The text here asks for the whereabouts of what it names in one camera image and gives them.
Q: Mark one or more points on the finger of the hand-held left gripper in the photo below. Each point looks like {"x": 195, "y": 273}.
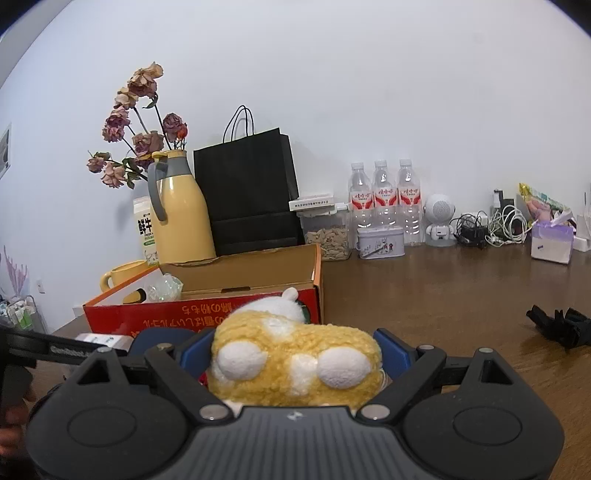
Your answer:
{"x": 46, "y": 346}

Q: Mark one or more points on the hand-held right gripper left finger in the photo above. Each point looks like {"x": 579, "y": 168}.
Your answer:
{"x": 191, "y": 357}

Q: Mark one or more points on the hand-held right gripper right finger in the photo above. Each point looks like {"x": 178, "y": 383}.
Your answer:
{"x": 392, "y": 353}

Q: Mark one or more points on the yellow and white plush toy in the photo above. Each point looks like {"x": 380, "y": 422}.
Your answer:
{"x": 295, "y": 341}

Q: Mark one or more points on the red cardboard box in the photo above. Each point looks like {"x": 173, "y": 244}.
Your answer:
{"x": 258, "y": 272}

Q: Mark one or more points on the person's left hand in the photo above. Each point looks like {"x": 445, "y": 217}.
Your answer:
{"x": 11, "y": 415}

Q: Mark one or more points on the metal storage rack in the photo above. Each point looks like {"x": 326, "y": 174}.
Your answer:
{"x": 23, "y": 314}

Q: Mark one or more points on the clear bubble wrap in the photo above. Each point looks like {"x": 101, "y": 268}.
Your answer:
{"x": 164, "y": 288}

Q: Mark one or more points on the yellow mug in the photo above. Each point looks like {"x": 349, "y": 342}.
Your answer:
{"x": 124, "y": 272}

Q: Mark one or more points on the white printed tin box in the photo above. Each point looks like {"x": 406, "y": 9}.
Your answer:
{"x": 381, "y": 244}

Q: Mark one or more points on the clear snack container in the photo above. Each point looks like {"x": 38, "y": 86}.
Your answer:
{"x": 325, "y": 240}

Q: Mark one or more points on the white milk carton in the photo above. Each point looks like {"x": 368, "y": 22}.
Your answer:
{"x": 144, "y": 230}

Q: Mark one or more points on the yellow thermos jug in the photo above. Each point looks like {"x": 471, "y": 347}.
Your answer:
{"x": 180, "y": 217}

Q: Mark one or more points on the white robot speaker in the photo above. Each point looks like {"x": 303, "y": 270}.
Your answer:
{"x": 438, "y": 210}

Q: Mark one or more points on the clear water bottle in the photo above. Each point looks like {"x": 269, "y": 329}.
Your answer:
{"x": 410, "y": 194}
{"x": 361, "y": 194}
{"x": 384, "y": 191}

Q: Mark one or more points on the flat white box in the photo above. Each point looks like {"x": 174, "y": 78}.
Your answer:
{"x": 310, "y": 202}

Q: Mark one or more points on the dark cloth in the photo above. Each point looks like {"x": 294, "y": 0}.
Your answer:
{"x": 563, "y": 323}

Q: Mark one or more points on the black paper bag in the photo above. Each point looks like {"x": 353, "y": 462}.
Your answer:
{"x": 249, "y": 184}

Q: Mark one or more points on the purple tissue pack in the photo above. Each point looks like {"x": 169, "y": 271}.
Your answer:
{"x": 549, "y": 247}

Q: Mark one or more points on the colourful snack packet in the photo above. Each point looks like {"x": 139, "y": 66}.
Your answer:
{"x": 542, "y": 205}

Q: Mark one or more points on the small white box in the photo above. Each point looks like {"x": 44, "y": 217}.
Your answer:
{"x": 581, "y": 240}

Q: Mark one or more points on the dried pink flowers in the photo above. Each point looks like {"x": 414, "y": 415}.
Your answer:
{"x": 147, "y": 141}

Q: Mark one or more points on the purple flower wall sticker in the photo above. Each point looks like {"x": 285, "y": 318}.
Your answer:
{"x": 16, "y": 277}

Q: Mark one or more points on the wall picture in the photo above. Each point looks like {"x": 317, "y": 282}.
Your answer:
{"x": 4, "y": 154}

